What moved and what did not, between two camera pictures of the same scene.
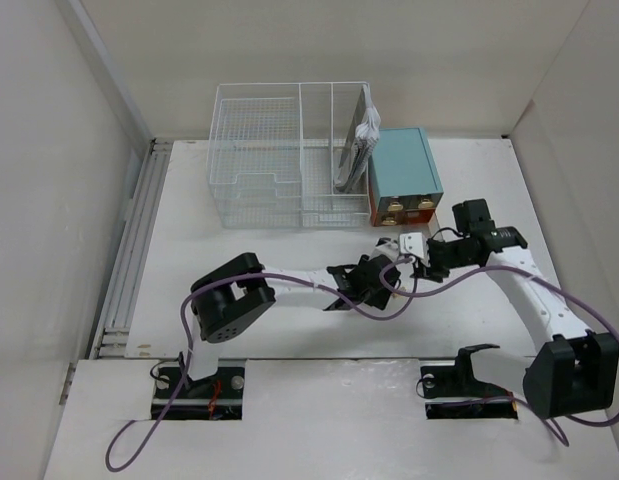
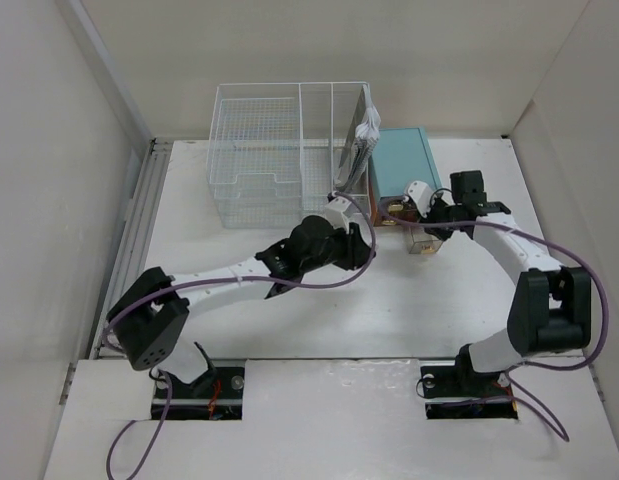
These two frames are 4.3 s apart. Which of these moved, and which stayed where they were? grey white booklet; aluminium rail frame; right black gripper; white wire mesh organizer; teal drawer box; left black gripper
Moved: left black gripper; right black gripper
Stayed: white wire mesh organizer; teal drawer box; aluminium rail frame; grey white booklet
